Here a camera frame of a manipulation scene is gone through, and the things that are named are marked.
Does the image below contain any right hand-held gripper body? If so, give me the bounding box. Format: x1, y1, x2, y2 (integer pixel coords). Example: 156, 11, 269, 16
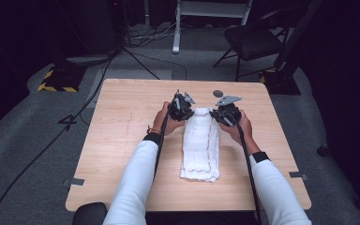
215, 95, 244, 128

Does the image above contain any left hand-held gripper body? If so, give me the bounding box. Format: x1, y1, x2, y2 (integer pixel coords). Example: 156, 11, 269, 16
167, 89, 197, 123

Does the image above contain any white towel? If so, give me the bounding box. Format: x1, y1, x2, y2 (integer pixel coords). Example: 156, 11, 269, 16
179, 106, 221, 184

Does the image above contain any person's right hand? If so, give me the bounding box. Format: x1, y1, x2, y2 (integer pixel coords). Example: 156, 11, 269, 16
219, 109, 254, 147

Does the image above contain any person's left hand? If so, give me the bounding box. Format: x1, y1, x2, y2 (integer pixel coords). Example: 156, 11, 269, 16
152, 100, 186, 137

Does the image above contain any black stand with slanted pole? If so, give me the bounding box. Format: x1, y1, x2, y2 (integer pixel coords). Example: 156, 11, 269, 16
259, 0, 323, 96

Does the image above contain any black folding chair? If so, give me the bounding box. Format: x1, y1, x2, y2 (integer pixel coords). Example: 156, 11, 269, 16
212, 8, 291, 83

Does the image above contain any grey floor tape piece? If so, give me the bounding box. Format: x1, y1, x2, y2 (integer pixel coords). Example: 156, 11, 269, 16
288, 171, 309, 182
62, 177, 85, 188

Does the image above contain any small black floor object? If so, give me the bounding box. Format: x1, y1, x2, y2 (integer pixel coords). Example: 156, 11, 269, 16
316, 143, 329, 158

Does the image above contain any hazard striped black stand base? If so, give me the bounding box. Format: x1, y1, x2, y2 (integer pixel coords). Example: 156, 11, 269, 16
37, 63, 87, 94

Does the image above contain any dark cabinet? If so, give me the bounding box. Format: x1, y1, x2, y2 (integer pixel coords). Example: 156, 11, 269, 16
57, 0, 128, 56

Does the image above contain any black seat cushion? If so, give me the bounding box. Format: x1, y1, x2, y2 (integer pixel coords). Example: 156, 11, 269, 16
71, 202, 109, 225

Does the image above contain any orange bracelet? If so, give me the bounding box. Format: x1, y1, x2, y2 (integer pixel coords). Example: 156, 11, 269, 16
146, 125, 162, 136

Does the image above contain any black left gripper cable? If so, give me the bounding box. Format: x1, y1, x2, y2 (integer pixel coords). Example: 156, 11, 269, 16
152, 104, 173, 182

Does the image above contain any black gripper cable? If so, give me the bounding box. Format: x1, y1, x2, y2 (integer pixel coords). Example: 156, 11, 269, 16
228, 115, 263, 225
152, 104, 173, 182

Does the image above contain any thin black floor cable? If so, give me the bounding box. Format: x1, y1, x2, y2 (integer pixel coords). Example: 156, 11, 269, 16
130, 51, 188, 82

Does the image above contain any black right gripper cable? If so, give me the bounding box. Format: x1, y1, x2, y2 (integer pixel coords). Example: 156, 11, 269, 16
228, 115, 263, 225

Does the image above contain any bundle of floor cables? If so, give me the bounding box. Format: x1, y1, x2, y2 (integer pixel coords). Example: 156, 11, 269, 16
124, 22, 184, 49

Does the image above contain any white desk frame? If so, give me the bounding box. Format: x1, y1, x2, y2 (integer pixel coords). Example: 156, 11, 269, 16
172, 0, 254, 55

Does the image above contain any long black floor cable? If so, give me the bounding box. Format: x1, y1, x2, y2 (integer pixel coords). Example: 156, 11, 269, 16
0, 57, 115, 225

